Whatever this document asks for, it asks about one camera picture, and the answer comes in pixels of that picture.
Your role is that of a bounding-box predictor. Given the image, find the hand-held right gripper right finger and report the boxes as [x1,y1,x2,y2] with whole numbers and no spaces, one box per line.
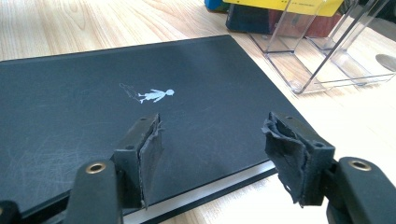
[261,111,336,208]

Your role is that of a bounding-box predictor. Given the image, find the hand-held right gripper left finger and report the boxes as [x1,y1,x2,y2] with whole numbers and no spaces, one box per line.
[112,112,165,210]

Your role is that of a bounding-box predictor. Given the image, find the black hardcover book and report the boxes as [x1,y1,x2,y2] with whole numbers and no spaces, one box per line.
[0,34,309,224]

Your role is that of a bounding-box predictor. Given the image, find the clear acrylic book holder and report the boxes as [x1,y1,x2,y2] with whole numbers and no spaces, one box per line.
[248,0,396,95]

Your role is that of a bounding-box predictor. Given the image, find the colourful illustrated book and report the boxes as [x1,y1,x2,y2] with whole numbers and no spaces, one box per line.
[225,4,344,39]

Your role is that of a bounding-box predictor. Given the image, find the yellow book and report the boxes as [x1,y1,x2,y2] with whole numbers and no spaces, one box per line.
[222,0,345,18]

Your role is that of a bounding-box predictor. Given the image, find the blue book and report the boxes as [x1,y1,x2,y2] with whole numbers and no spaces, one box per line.
[204,0,233,13]

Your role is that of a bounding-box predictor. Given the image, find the dark oval sticker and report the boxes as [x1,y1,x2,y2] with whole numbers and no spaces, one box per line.
[375,53,396,73]

